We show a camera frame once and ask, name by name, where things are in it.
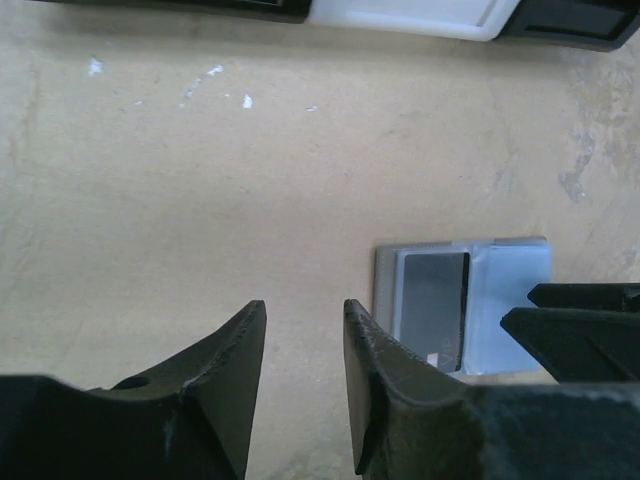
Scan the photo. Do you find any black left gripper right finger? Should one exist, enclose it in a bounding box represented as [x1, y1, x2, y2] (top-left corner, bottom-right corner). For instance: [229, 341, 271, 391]
[343, 299, 639, 479]

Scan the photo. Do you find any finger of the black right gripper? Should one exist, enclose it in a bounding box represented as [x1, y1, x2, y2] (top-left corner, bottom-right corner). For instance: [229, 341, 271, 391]
[527, 283, 639, 313]
[500, 308, 639, 383]

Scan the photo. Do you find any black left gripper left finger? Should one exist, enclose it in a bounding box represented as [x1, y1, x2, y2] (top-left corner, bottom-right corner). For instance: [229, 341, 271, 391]
[1, 300, 267, 479]

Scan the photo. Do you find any three-compartment card tray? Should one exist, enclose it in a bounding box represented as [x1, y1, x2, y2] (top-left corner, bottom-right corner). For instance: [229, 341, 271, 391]
[29, 0, 640, 54]

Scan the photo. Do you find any grey card holder wallet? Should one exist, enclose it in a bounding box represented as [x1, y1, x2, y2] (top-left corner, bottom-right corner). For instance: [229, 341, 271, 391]
[373, 237, 552, 377]

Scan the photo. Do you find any black VIP credit card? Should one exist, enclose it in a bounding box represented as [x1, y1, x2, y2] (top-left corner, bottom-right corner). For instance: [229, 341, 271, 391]
[393, 252, 470, 374]

